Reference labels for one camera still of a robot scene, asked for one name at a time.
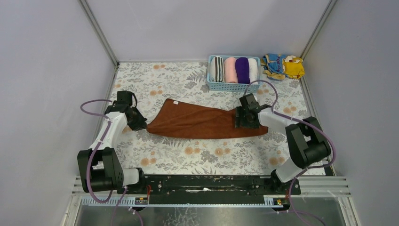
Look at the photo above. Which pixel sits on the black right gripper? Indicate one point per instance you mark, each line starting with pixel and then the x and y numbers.
pixel 246 117

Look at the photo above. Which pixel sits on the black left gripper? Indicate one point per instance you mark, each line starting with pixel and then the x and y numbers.
pixel 137 119

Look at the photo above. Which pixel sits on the purple towel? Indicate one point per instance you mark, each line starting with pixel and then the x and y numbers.
pixel 242 70

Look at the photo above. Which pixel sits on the brown towel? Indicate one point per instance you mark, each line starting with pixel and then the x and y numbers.
pixel 183 120

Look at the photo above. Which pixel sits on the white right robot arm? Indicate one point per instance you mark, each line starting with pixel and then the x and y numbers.
pixel 306 141

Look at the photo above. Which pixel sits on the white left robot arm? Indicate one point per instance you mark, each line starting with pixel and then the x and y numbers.
pixel 99 166

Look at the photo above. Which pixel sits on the pink rolled towel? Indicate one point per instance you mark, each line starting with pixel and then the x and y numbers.
pixel 230 75

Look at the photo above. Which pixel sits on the light blue plastic basket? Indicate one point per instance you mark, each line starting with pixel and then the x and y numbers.
pixel 233 87

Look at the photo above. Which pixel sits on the white rolled towel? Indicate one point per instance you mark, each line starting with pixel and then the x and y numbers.
pixel 253 70

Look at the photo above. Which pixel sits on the striped rolled towel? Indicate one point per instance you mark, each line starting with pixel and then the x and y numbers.
pixel 217 69

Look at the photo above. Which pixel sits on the floral patterned table mat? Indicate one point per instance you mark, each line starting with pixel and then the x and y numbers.
pixel 152 84

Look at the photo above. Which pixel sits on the blue yellow cartoon towel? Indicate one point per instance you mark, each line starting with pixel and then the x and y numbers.
pixel 280 66

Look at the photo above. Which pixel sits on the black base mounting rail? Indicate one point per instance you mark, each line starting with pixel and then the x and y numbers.
pixel 211 189

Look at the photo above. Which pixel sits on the slotted cable duct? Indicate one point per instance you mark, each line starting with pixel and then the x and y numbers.
pixel 132 201

